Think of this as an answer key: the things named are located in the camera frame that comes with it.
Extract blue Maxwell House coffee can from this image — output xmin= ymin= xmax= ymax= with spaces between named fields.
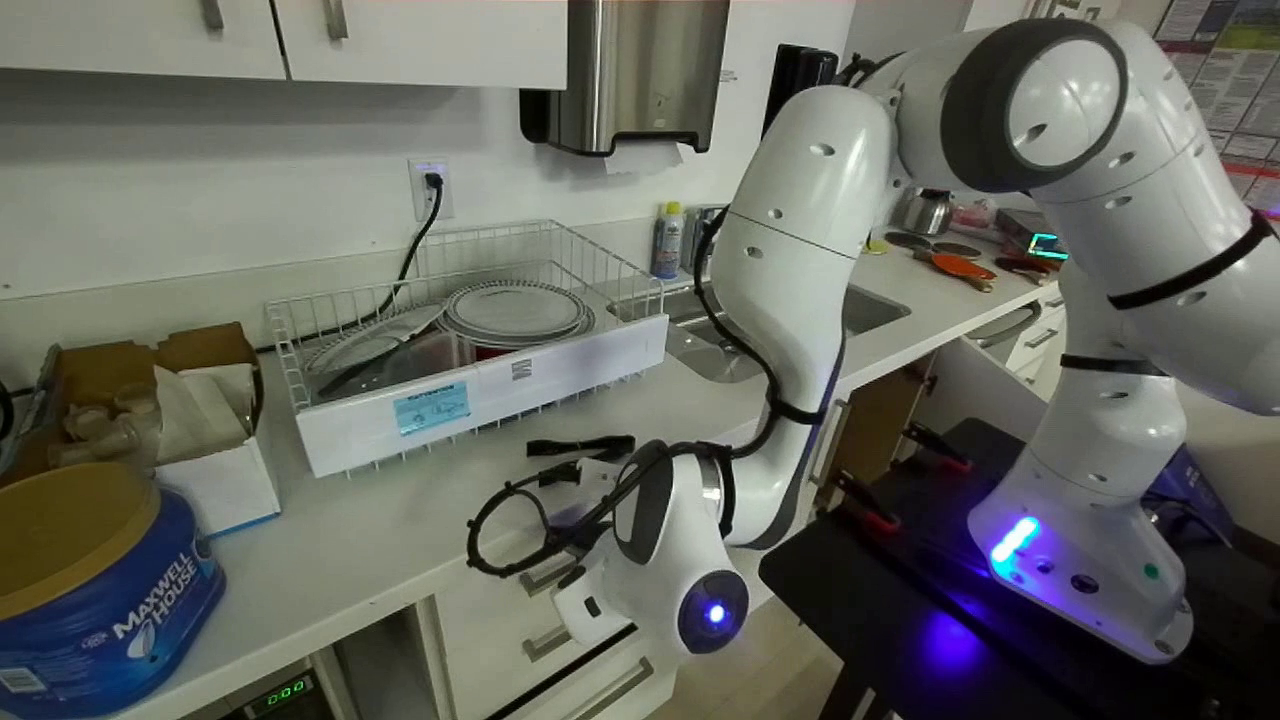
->
xmin=0 ymin=466 xmax=227 ymax=720

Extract chrome sink faucet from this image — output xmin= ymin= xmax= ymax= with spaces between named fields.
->
xmin=679 ymin=202 xmax=732 ymax=275

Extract stainless steel sink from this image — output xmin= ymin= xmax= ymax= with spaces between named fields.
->
xmin=659 ymin=282 xmax=918 ymax=389

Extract stainless paper towel dispenser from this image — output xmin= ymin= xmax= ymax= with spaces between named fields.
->
xmin=515 ymin=0 xmax=732 ymax=160

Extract white lower drawer front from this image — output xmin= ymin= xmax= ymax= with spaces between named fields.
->
xmin=435 ymin=595 xmax=672 ymax=720

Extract grey soap bottle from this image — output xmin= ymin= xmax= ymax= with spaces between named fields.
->
xmin=647 ymin=196 xmax=689 ymax=286

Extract brown cardboard box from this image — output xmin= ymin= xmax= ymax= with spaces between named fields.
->
xmin=35 ymin=322 xmax=266 ymax=475

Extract black wall mounted device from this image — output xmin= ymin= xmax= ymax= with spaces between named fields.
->
xmin=763 ymin=42 xmax=839 ymax=132

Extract wall posters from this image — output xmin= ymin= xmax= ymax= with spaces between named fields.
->
xmin=1151 ymin=0 xmax=1280 ymax=217

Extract jar with red lid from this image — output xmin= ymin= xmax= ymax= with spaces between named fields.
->
xmin=905 ymin=183 xmax=961 ymax=242

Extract black device with cyan display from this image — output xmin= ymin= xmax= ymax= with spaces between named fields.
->
xmin=993 ymin=205 xmax=1072 ymax=270

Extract white wall outlet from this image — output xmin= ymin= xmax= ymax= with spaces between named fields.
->
xmin=405 ymin=157 xmax=453 ymax=224

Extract round white plate with rim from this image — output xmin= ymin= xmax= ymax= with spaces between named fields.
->
xmin=441 ymin=282 xmax=597 ymax=351

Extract appliance with green display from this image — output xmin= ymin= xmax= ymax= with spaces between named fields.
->
xmin=196 ymin=656 xmax=338 ymax=720

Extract red black clamp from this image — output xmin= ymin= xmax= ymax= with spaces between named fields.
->
xmin=837 ymin=473 xmax=910 ymax=543

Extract black robot table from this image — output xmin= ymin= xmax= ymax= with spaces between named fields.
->
xmin=757 ymin=417 xmax=1280 ymax=720

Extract brown wooden panel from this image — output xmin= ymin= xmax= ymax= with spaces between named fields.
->
xmin=837 ymin=361 xmax=932 ymax=492

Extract white wire dish rack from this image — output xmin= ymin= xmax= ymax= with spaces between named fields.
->
xmin=255 ymin=217 xmax=672 ymax=485

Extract white wall cabinet door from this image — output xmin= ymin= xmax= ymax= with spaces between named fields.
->
xmin=0 ymin=0 xmax=288 ymax=89
xmin=266 ymin=0 xmax=569 ymax=98

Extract grey metal pan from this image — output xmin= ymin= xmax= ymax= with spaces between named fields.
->
xmin=313 ymin=313 xmax=466 ymax=404

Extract orange handled pliers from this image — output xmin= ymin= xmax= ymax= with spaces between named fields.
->
xmin=918 ymin=244 xmax=1001 ymax=291

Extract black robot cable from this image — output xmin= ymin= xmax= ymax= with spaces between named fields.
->
xmin=689 ymin=205 xmax=831 ymax=466

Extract white base cabinet drawers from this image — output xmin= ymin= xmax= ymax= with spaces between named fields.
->
xmin=965 ymin=286 xmax=1077 ymax=404

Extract white paper box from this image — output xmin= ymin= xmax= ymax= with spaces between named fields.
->
xmin=150 ymin=365 xmax=285 ymax=543

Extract black power cable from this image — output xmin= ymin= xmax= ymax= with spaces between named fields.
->
xmin=253 ymin=172 xmax=448 ymax=361

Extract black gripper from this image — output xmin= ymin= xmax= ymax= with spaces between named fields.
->
xmin=466 ymin=457 xmax=641 ymax=583

